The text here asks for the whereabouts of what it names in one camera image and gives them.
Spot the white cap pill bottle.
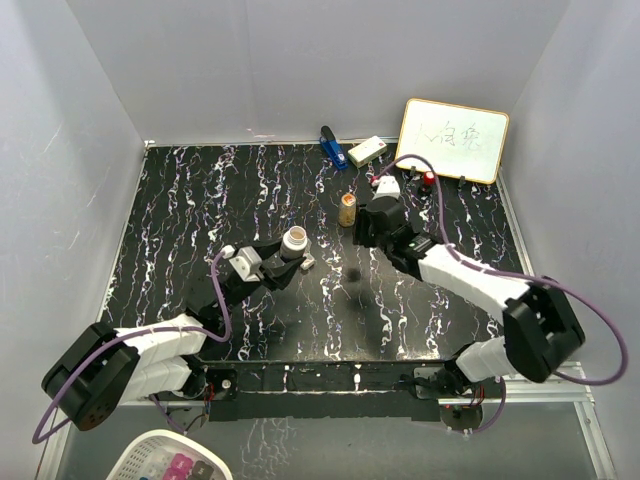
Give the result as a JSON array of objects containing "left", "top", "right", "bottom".
[{"left": 280, "top": 226, "right": 308, "bottom": 261}]

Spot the white green small box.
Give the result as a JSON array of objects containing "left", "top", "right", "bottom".
[{"left": 347, "top": 136, "right": 387, "bottom": 168}]

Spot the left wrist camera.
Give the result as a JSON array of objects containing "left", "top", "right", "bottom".
[{"left": 221, "top": 245, "right": 263, "bottom": 283}]

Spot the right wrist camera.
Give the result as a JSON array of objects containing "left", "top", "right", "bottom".
[{"left": 371, "top": 175, "right": 400, "bottom": 200}]

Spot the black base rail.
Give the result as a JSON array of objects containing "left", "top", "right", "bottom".
[{"left": 201, "top": 360, "right": 500, "bottom": 422}]

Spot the blue black stapler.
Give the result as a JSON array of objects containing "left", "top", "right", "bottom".
[{"left": 319, "top": 125, "right": 348, "bottom": 170}]

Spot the clear jar of yellow capsules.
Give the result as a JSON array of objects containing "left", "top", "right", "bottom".
[{"left": 338, "top": 193, "right": 357, "bottom": 228}]

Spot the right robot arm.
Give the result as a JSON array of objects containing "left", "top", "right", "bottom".
[{"left": 353, "top": 196, "right": 585, "bottom": 397}]

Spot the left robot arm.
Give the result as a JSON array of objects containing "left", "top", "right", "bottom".
[{"left": 41, "top": 233, "right": 310, "bottom": 431}]

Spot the white plastic basket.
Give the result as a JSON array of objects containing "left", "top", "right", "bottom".
[{"left": 107, "top": 429, "right": 233, "bottom": 480}]

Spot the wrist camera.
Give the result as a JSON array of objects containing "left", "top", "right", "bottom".
[
  {"left": 221, "top": 245, "right": 263, "bottom": 283},
  {"left": 371, "top": 175, "right": 400, "bottom": 200}
]

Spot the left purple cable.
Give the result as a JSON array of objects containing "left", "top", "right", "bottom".
[{"left": 32, "top": 252, "right": 234, "bottom": 445}]

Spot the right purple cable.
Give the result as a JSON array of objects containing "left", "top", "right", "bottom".
[{"left": 379, "top": 154, "right": 628, "bottom": 385}]

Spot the purple cable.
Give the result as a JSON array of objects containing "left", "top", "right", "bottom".
[
  {"left": 32, "top": 252, "right": 234, "bottom": 445},
  {"left": 379, "top": 154, "right": 628, "bottom": 385}
]

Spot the yellow clear weekly pill organizer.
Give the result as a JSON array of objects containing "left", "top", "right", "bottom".
[{"left": 300, "top": 240, "right": 316, "bottom": 271}]

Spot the red emergency stop button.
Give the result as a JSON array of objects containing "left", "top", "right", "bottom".
[{"left": 419, "top": 171, "right": 436, "bottom": 196}]

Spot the small whiteboard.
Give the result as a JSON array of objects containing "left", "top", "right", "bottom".
[{"left": 396, "top": 98, "right": 509, "bottom": 184}]

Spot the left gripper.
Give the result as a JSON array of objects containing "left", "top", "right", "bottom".
[{"left": 216, "top": 239, "right": 304, "bottom": 317}]

